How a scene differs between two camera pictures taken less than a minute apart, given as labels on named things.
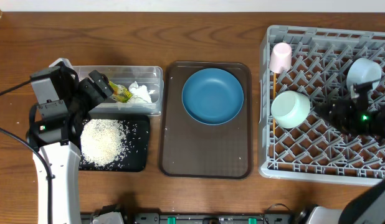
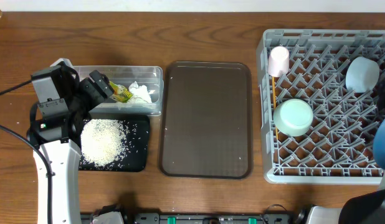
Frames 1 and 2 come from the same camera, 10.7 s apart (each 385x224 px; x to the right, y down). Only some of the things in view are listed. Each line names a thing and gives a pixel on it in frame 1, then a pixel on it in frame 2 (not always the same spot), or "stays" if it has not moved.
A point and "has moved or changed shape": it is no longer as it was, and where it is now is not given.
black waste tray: [137, 129] stays
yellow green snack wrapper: [120, 93] stays
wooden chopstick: [274, 94] has moved or changed shape
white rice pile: [103, 143] stays
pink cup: [281, 58] has moved or changed shape
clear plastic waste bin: [151, 76] stays
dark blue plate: [212, 96] to [382, 140]
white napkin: [140, 94] stays
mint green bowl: [289, 109] has moved or changed shape
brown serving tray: [190, 150] stays
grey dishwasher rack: [314, 152] stays
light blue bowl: [362, 70] stays
